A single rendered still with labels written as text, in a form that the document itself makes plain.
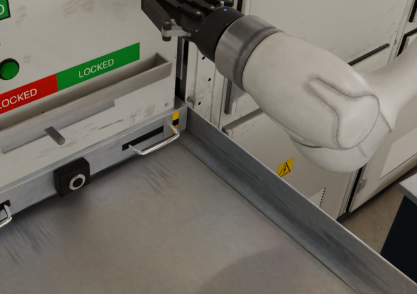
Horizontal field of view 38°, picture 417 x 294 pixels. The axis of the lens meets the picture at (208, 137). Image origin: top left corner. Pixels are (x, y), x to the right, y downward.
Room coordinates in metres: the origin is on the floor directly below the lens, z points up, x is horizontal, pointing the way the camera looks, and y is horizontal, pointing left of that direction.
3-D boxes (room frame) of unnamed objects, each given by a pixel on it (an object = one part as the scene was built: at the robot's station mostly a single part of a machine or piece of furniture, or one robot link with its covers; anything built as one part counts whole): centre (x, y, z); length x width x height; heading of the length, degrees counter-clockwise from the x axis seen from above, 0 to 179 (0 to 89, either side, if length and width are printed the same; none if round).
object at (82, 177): (0.74, 0.23, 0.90); 0.06 x 0.03 x 0.05; 135
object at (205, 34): (0.73, 0.01, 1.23); 0.09 x 0.08 x 0.07; 45
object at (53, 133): (0.72, 0.25, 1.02); 0.06 x 0.02 x 0.04; 45
